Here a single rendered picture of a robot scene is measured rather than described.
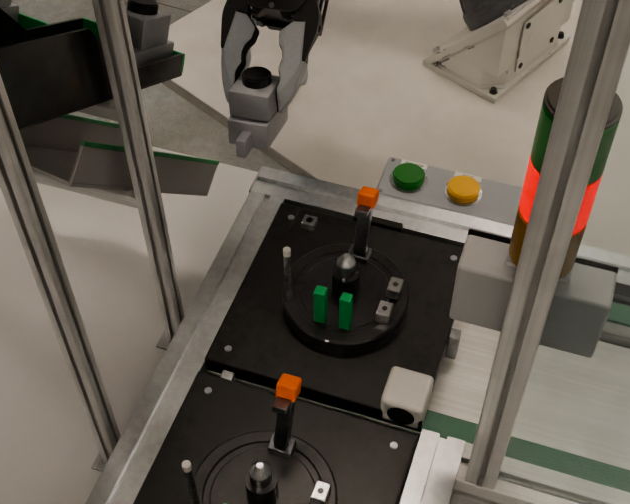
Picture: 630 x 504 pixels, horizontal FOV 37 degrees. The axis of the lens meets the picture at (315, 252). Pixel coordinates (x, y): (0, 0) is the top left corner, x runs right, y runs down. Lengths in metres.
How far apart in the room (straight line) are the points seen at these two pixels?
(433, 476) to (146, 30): 0.52
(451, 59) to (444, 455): 0.71
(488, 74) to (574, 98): 0.90
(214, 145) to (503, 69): 1.34
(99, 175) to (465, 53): 0.70
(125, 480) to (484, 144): 0.73
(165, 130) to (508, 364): 2.03
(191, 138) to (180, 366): 1.68
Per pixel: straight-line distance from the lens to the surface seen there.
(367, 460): 0.96
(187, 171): 1.09
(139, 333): 1.19
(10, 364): 1.21
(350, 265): 1.00
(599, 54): 0.57
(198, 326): 1.07
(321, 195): 1.19
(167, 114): 2.76
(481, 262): 0.76
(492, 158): 1.39
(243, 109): 0.98
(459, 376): 1.08
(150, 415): 1.01
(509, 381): 0.82
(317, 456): 0.94
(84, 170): 0.92
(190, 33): 1.61
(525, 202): 0.69
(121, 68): 0.86
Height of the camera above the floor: 1.82
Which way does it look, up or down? 50 degrees down
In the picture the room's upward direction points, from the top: 1 degrees counter-clockwise
